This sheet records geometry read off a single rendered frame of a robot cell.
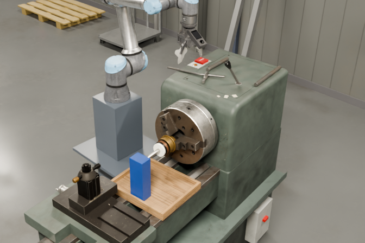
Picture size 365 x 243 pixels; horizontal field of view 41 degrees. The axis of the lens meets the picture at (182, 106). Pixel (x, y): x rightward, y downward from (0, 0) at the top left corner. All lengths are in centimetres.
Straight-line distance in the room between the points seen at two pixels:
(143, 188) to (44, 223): 47
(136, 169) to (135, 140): 64
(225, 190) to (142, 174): 59
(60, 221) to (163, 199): 49
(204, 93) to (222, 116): 16
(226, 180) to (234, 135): 28
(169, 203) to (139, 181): 18
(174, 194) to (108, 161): 60
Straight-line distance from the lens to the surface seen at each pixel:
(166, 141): 240
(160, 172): 258
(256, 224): 312
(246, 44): 520
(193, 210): 259
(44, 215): 234
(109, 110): 275
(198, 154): 247
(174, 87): 263
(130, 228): 216
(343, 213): 389
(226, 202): 276
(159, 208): 237
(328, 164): 435
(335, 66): 530
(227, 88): 261
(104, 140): 293
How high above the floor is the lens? 245
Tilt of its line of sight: 30 degrees down
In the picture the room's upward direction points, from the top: 2 degrees clockwise
